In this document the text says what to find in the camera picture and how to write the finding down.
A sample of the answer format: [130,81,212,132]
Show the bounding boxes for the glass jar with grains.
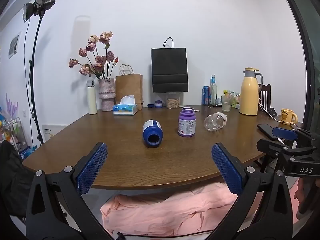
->
[166,92,182,109]

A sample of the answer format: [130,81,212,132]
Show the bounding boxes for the yellow thermos jug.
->
[239,67,263,116]

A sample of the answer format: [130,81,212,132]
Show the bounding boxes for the clear plastic jar white lid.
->
[204,112,227,132]

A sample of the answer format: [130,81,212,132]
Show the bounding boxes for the yellow cartoon mug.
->
[279,108,298,125]

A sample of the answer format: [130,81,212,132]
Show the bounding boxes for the pink mottled vase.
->
[98,78,116,111]

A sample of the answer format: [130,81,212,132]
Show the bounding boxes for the white carton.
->
[41,124,67,145]

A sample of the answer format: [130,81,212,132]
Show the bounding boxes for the dried pink roses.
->
[69,31,119,79]

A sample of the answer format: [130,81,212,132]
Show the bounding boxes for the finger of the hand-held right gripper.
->
[272,127,318,143]
[256,139,316,161]

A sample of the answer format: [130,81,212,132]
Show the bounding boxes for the blue packet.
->
[19,145,38,159]

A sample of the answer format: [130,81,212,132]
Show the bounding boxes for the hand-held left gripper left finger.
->
[26,142,113,240]

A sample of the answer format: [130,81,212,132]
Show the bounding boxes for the studio light on stand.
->
[22,0,57,146]

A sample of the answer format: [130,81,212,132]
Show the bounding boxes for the black cable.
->
[116,231,214,239]

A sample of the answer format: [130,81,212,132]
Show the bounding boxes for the clear bottle blue label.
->
[209,74,218,105]

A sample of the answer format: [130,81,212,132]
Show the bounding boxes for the blue plastic bottle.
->
[142,120,163,147]

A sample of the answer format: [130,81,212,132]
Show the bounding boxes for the wall picture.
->
[8,33,21,59]

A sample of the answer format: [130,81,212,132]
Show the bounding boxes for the person's right hand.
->
[294,179,316,221]

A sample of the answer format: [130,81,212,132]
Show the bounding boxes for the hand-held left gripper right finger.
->
[209,142,294,240]

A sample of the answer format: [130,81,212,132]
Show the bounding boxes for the blue tissue box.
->
[113,95,138,116]

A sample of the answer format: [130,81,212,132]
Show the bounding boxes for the purple coral decoration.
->
[5,93,19,121]

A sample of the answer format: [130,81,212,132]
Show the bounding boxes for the purple plastic bottle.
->
[178,107,196,137]

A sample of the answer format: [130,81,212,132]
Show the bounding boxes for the black smartphone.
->
[257,124,284,140]

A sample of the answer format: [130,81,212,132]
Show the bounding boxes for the pink blanket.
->
[100,182,263,237]

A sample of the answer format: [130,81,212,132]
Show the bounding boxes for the small colourful bottles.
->
[223,89,241,108]

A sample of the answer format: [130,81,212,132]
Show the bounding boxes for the wire storage rack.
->
[0,117,33,157]

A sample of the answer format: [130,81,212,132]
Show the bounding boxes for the white thermos bottle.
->
[86,79,98,115]

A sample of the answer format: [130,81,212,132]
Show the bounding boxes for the black paper bag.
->
[151,37,189,93]

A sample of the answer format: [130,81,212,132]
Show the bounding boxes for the dark cloth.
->
[0,140,65,222]

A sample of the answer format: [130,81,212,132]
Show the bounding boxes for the brown paper bag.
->
[115,64,144,111]

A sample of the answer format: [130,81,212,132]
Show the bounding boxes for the dark wooden chair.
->
[259,84,272,113]

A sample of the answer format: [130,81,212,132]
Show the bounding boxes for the blue drink can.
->
[201,85,211,105]

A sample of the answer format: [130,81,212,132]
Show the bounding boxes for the white charging cable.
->
[259,104,303,131]

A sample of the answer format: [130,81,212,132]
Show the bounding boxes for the drinking glass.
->
[221,95,232,112]

